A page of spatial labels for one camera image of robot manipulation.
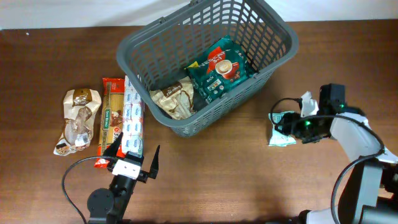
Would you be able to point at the teal wet wipes pack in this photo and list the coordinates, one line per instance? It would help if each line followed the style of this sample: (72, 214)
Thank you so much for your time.
(277, 138)

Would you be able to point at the grey plastic shopping basket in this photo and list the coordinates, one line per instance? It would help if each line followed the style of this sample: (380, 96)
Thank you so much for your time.
(155, 57)

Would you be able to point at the Kleenex tissue multipack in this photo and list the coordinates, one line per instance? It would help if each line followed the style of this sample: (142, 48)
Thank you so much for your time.
(133, 120)

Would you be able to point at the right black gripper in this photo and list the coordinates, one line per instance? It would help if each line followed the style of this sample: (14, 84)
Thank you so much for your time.
(291, 126)

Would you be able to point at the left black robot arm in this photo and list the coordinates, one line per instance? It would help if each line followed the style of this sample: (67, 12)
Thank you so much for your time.
(109, 205)

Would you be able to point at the San Remo spaghetti pack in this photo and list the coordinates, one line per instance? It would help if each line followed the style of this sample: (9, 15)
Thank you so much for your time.
(112, 113)

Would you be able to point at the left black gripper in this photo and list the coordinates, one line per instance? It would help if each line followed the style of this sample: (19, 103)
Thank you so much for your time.
(143, 175)

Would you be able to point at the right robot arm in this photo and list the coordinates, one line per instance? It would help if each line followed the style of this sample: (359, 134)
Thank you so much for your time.
(366, 189)

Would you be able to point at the beige pastry bag left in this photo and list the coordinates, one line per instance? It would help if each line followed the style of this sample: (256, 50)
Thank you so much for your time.
(79, 109)

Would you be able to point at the beige brown snack bag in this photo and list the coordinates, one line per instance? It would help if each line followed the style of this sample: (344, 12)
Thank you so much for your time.
(176, 100)

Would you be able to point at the green Nescafe coffee bag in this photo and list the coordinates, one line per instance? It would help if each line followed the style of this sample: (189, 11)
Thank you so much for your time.
(219, 69)

